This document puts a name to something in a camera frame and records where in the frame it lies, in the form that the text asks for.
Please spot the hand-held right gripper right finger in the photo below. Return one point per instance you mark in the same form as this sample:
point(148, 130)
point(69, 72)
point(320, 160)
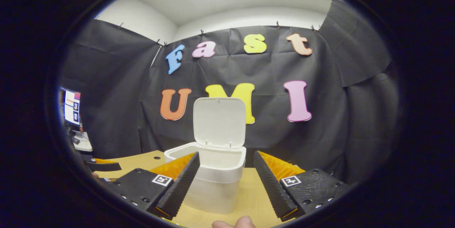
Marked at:
point(270, 189)

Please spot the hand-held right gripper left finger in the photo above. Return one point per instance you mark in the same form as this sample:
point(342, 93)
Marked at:
point(183, 185)

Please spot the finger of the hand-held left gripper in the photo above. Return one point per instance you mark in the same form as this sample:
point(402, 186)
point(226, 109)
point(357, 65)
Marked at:
point(103, 166)

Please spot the white desktop garbage bin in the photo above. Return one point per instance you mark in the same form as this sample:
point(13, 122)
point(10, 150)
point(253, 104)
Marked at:
point(220, 121)

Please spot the wooden desktop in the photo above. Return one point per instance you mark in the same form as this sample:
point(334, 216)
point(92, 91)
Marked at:
point(252, 192)

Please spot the computer monitor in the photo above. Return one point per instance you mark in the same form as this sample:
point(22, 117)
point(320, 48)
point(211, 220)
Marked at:
point(72, 107)

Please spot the black backdrop cloth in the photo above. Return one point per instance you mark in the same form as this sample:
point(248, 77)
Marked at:
point(330, 121)

